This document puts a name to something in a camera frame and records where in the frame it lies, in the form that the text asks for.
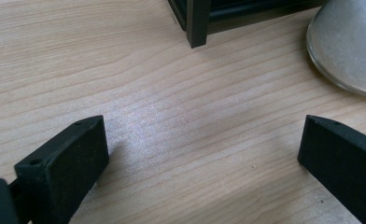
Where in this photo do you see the glass jar with white contents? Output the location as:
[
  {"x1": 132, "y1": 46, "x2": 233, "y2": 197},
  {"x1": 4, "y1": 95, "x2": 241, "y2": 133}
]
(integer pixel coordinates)
[{"x1": 306, "y1": 0, "x2": 366, "y2": 100}]

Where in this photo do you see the black two-tier metal rack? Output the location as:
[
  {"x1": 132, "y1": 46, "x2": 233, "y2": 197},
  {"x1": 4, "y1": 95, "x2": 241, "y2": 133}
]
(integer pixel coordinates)
[{"x1": 166, "y1": 0, "x2": 329, "y2": 49}]

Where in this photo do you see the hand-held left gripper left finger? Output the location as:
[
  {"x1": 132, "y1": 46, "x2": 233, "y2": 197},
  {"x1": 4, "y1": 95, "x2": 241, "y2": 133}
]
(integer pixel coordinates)
[{"x1": 14, "y1": 115, "x2": 110, "y2": 224}]

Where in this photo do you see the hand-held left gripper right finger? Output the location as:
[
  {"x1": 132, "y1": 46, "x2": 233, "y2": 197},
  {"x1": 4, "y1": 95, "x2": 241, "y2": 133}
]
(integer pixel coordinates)
[{"x1": 297, "y1": 114, "x2": 366, "y2": 224}]

